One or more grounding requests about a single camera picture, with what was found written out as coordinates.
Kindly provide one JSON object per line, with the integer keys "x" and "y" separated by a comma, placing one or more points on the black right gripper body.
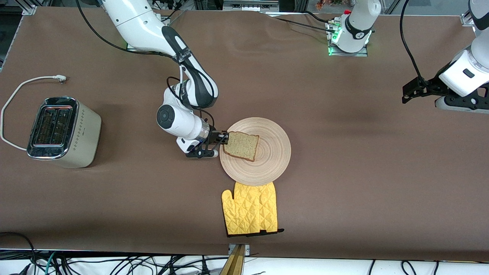
{"x": 216, "y": 136}

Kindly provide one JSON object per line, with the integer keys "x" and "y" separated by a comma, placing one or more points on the brown bread slice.
{"x": 242, "y": 147}

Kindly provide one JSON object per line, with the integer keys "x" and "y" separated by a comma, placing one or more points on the round wooden plate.
{"x": 271, "y": 160}

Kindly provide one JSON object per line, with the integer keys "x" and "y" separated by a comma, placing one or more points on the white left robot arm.
{"x": 355, "y": 34}

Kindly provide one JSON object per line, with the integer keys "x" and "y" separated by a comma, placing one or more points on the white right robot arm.
{"x": 141, "y": 26}

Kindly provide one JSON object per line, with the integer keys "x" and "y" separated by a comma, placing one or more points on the beige chrome toaster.
{"x": 82, "y": 133}

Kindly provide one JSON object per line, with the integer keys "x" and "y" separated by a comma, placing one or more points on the yellow quilted oven mitt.
{"x": 268, "y": 204}
{"x": 240, "y": 208}

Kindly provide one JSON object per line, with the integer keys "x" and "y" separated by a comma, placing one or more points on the yellow extrusion bar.
{"x": 235, "y": 263}

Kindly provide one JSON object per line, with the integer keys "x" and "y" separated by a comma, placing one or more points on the orange patterned object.
{"x": 328, "y": 4}

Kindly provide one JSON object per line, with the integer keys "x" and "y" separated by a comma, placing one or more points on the grey metal equipment box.
{"x": 248, "y": 5}

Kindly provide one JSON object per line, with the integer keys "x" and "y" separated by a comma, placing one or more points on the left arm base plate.
{"x": 363, "y": 54}

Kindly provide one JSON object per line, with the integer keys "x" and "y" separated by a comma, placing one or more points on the aluminium frame profile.
{"x": 464, "y": 19}
{"x": 30, "y": 8}

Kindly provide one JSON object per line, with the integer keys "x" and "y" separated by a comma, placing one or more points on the small metal bracket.
{"x": 247, "y": 250}

